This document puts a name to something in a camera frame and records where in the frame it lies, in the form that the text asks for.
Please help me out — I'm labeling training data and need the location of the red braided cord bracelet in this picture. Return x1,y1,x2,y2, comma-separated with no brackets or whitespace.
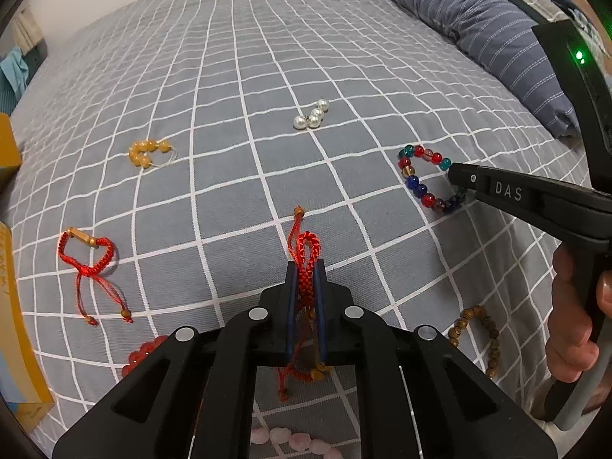
277,205,334,403

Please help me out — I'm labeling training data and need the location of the multicolour glass bead bracelet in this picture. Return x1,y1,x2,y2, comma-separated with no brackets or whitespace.
397,143,469,215

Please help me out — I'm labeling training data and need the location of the brown wooden bead bracelet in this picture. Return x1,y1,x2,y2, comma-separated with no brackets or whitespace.
447,304,502,381

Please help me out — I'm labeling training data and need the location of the red carnelian bead bracelet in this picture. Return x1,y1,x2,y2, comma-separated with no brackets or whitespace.
120,335,169,378

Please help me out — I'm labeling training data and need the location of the person's right hand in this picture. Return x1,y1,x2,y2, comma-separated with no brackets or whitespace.
545,244,599,383

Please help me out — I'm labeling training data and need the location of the grey checked bed sheet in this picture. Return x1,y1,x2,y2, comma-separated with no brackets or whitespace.
1,0,587,452

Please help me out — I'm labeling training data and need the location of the blue striped pillow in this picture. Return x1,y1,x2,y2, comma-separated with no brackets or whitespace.
392,0,579,138

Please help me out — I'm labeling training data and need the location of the blue yellow cardboard box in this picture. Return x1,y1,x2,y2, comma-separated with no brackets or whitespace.
0,113,55,435

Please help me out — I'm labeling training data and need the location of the teal cloth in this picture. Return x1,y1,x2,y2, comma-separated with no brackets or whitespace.
1,47,29,99

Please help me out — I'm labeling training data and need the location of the white pearl bracelet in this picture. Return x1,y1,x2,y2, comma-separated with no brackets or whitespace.
291,98,331,131

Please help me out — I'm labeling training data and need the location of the pink bead bracelet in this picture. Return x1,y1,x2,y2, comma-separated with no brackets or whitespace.
250,426,345,459

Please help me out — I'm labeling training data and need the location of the amber bead bracelet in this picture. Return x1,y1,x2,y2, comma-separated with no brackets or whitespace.
126,138,177,170

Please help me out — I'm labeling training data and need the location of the red cord bracelet gold tube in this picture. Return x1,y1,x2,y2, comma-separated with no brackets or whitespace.
57,227,133,326

